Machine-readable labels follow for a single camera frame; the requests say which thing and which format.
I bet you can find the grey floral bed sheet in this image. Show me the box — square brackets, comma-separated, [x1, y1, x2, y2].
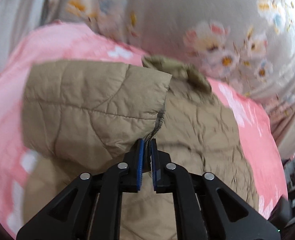
[44, 0, 295, 160]

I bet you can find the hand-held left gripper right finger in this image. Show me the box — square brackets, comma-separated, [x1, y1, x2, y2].
[151, 138, 281, 240]

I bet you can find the tan quilted jacket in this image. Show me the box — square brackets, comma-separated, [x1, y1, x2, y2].
[21, 55, 261, 240]

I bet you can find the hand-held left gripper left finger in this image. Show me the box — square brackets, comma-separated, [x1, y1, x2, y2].
[16, 138, 151, 240]

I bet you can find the pink blanket with white bows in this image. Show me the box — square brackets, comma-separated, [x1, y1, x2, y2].
[0, 21, 289, 240]

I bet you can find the white satin cloth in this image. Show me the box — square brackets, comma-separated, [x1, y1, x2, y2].
[0, 0, 51, 89]

